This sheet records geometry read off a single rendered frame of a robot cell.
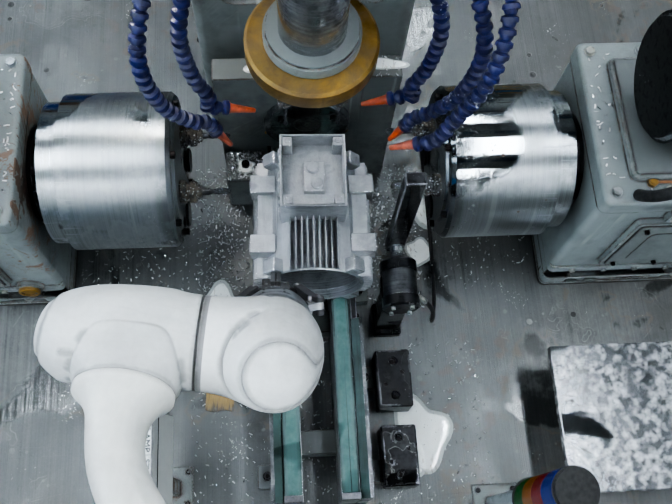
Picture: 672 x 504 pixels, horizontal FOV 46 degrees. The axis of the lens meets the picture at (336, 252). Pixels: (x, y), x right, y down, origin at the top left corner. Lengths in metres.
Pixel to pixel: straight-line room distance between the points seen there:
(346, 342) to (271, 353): 0.59
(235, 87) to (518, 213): 0.49
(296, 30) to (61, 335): 0.46
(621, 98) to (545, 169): 0.17
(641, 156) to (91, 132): 0.82
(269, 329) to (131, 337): 0.13
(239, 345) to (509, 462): 0.79
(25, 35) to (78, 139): 0.62
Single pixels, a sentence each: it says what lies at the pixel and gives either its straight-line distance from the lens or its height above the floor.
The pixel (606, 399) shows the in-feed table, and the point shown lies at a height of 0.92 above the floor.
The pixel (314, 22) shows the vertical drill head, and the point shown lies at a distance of 0.99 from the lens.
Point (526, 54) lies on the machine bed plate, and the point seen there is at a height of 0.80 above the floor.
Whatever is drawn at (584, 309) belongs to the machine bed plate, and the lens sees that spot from 1.57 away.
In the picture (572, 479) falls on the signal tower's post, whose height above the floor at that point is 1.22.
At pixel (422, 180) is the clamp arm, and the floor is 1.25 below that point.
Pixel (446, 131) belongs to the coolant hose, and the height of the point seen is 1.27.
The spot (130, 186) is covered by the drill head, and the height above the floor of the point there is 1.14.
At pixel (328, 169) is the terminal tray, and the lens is 1.23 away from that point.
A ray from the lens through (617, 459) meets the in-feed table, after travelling 1.41.
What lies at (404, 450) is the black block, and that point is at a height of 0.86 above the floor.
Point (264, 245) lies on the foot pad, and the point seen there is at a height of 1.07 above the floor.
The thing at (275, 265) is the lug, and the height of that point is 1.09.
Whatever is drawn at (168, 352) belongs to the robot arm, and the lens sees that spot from 0.80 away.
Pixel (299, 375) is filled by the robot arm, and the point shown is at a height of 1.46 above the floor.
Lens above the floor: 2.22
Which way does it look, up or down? 69 degrees down
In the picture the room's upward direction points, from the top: 8 degrees clockwise
